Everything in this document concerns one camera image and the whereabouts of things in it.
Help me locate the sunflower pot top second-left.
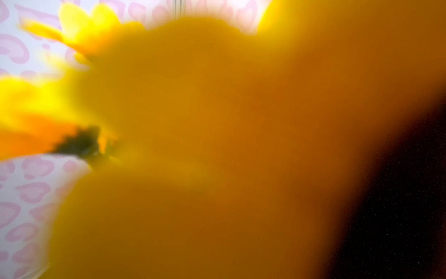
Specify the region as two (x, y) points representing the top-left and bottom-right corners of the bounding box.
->
(1, 1), (446, 279)

